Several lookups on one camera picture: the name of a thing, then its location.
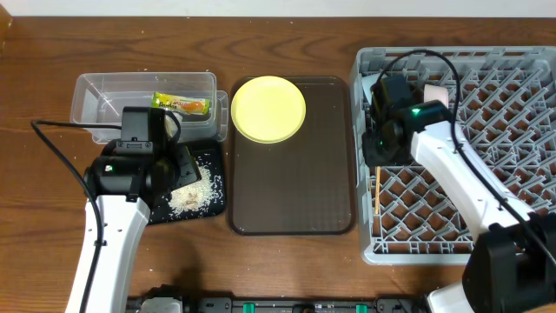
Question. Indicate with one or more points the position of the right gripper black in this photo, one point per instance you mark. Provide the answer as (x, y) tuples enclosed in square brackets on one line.
[(371, 156)]

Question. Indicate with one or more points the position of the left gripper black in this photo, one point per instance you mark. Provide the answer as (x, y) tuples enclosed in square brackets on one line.
[(190, 172)]

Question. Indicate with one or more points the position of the white tissue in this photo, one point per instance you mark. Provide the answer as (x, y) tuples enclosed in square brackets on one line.
[(172, 123)]

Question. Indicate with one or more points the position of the green snack wrapper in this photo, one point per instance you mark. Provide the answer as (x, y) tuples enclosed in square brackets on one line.
[(184, 105)]

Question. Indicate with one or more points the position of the white bowl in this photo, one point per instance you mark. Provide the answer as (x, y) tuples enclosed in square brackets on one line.
[(436, 93)]

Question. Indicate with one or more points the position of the pile of rice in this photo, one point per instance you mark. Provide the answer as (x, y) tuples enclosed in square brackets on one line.
[(199, 196)]

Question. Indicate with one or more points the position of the yellow plate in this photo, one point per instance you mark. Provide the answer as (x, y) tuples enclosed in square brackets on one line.
[(268, 109)]

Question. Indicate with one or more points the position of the light blue bowl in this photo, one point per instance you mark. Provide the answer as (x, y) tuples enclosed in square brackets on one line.
[(369, 84)]

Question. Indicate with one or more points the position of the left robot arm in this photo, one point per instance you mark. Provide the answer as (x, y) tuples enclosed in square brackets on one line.
[(107, 258)]

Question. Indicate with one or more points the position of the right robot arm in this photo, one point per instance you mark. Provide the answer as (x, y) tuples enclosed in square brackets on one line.
[(512, 265)]

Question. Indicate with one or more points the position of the black waste tray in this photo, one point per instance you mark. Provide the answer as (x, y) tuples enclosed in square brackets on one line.
[(213, 204)]

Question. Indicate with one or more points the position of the grey dishwasher rack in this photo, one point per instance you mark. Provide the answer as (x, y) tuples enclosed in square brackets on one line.
[(506, 101)]

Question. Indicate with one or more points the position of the clear plastic bin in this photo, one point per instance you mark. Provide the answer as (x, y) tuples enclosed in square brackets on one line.
[(99, 98)]

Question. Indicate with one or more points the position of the brown serving tray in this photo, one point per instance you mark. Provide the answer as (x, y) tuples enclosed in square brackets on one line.
[(305, 185)]

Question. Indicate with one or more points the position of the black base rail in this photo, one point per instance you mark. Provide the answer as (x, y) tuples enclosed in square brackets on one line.
[(168, 298)]

